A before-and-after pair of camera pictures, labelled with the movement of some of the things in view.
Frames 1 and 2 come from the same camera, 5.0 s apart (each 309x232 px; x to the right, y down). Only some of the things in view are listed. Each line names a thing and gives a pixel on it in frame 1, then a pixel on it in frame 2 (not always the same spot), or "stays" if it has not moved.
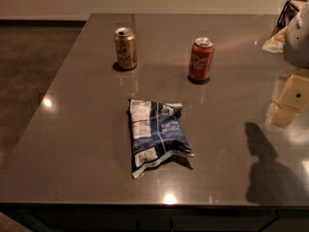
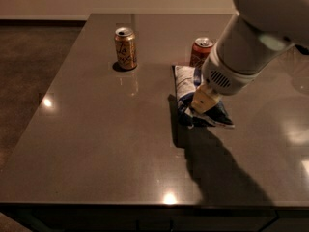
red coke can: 201,58 stays
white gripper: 297,41 to 224,77
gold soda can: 125,47 stays
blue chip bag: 157,135 to 186,83
